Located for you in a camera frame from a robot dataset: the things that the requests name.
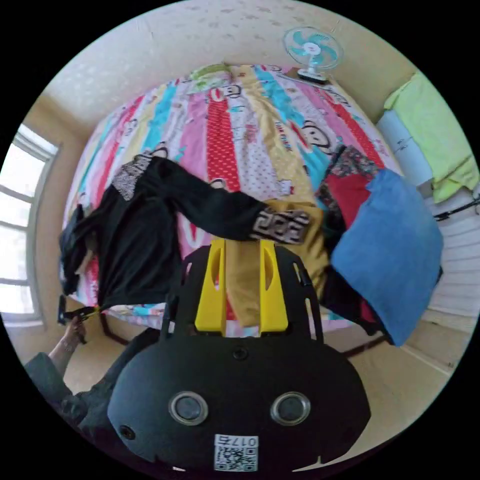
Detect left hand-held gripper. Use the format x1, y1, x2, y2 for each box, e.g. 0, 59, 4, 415
65, 305, 103, 344

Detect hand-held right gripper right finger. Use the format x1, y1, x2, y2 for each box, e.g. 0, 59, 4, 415
258, 239, 289, 337

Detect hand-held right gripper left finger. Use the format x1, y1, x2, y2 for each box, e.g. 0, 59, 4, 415
194, 239, 227, 337

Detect black sweatshirt with patterned trim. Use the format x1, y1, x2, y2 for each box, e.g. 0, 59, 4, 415
59, 151, 312, 313

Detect person's left forearm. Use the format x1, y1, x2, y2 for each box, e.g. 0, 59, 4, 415
23, 339, 85, 410

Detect person's left hand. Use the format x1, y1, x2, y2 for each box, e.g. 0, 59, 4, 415
59, 316, 89, 353

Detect pile of clothes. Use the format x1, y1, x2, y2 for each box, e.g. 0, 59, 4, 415
224, 144, 445, 348

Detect white framed window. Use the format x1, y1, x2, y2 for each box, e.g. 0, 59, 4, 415
0, 123, 62, 328

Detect bed with colourful printed sheet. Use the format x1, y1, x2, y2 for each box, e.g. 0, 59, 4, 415
61, 63, 404, 344

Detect green pillow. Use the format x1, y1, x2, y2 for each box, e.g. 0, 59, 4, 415
187, 63, 236, 95

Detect light green cloth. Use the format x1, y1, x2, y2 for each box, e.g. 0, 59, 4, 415
383, 72, 480, 204

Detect white and teal fan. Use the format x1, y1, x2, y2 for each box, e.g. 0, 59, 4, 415
282, 26, 344, 85

